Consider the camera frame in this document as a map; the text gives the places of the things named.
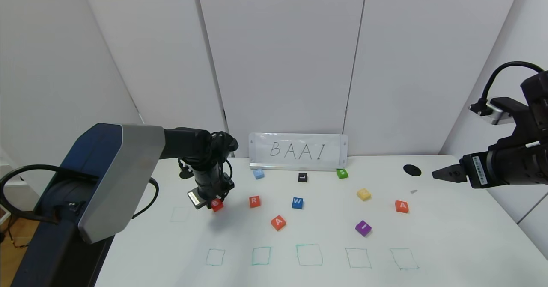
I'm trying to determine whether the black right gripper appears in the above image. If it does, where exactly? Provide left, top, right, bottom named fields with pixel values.
left=432, top=146, right=535, bottom=189

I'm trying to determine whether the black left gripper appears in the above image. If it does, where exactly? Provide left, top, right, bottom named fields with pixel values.
left=187, top=163, right=223, bottom=210

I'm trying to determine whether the white BAAI sign board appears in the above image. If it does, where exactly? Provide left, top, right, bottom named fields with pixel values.
left=249, top=133, right=348, bottom=170

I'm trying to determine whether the white side shelf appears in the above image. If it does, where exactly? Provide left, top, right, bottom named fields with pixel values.
left=0, top=148, right=26, bottom=212

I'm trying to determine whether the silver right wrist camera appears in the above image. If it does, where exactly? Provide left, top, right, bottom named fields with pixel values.
left=469, top=97, right=519, bottom=126

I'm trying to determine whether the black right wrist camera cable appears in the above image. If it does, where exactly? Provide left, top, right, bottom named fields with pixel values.
left=479, top=61, right=545, bottom=108

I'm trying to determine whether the thin black floor cable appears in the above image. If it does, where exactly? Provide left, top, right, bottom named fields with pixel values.
left=0, top=218, right=18, bottom=249

